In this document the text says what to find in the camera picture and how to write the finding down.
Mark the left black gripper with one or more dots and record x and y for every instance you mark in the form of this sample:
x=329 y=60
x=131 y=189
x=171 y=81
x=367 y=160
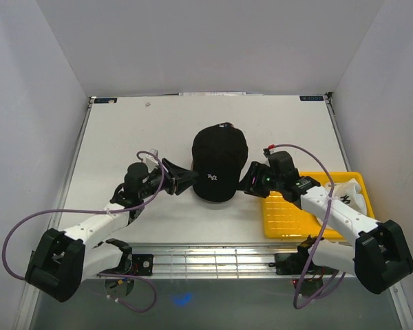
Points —
x=177 y=178

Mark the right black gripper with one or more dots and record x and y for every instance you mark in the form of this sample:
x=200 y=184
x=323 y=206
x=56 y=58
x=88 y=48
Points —
x=255 y=170

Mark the black NY baseball cap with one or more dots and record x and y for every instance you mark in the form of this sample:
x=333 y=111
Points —
x=218 y=156

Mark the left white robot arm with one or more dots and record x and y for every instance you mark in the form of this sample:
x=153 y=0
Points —
x=63 y=259

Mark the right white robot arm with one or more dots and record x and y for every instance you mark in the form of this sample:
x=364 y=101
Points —
x=377 y=253

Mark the yellow plastic tray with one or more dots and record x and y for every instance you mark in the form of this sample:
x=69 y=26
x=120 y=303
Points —
x=283 y=220

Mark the white baseball cap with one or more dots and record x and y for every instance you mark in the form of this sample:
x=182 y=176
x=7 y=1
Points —
x=349 y=191

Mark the right blue corner label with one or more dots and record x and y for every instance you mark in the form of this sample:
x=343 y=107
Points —
x=311 y=98

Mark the blue corner label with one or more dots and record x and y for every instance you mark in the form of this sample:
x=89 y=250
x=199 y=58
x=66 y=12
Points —
x=105 y=100
x=311 y=98

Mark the left blue corner label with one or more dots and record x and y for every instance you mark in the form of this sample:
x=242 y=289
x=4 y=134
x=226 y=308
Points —
x=105 y=100

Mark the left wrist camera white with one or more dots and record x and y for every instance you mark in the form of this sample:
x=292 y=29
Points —
x=149 y=158

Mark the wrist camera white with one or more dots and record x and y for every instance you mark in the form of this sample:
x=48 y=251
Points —
x=270 y=151
x=149 y=158

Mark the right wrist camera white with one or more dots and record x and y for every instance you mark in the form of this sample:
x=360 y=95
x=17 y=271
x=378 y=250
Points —
x=270 y=151

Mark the aluminium frame rail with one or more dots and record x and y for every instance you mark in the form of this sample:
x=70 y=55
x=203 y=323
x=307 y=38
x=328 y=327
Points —
x=172 y=262

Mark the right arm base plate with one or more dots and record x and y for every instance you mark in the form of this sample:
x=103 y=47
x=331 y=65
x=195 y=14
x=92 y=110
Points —
x=289 y=263

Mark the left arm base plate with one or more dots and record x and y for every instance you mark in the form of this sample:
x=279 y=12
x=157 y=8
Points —
x=134 y=264

